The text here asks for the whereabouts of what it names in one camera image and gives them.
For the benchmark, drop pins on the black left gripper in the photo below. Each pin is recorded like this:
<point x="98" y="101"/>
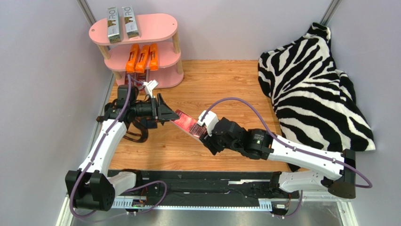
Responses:
<point x="161" y="112"/>

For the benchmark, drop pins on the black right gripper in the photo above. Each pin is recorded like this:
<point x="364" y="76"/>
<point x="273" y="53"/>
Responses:
<point x="212" y="141"/>

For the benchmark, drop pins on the red toothpaste box front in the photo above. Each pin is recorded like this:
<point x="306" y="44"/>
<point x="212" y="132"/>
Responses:
<point x="190" y="126"/>

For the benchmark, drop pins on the red toothpaste box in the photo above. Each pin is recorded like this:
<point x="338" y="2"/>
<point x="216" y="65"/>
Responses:
<point x="129" y="77"/>
<point x="142" y="77"/>
<point x="190" y="126"/>

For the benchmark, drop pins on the red toothpaste box back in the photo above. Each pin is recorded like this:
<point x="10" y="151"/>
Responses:
<point x="142" y="77"/>

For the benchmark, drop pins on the orange toothpaste box diagonal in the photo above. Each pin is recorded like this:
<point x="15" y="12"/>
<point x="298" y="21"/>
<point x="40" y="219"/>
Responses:
<point x="142" y="59"/>

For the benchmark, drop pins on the orange toothpaste box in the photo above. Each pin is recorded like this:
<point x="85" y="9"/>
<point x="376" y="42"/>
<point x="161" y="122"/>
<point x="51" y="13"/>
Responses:
<point x="132" y="59"/>
<point x="154" y="59"/>

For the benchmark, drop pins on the teal silver toothpaste box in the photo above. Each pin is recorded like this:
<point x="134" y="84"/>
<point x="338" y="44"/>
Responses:
<point x="113" y="25"/>

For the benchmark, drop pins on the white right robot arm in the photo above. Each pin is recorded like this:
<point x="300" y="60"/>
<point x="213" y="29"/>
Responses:
<point x="326" y="170"/>

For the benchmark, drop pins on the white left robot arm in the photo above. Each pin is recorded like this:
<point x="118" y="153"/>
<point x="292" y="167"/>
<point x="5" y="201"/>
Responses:
<point x="103" y="150"/>

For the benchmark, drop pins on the pink three-tier shelf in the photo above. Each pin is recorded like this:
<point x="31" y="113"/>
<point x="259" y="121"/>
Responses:
<point x="158" y="28"/>

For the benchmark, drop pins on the zebra print cloth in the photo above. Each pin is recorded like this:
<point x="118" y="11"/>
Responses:
<point x="314" y="101"/>

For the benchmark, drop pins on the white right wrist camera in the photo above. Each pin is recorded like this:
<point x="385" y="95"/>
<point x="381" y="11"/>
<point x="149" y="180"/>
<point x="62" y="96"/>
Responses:
<point x="208" y="120"/>

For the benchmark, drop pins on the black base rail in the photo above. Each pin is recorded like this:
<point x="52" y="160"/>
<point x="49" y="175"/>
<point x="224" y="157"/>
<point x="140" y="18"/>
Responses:
<point x="137" y="191"/>

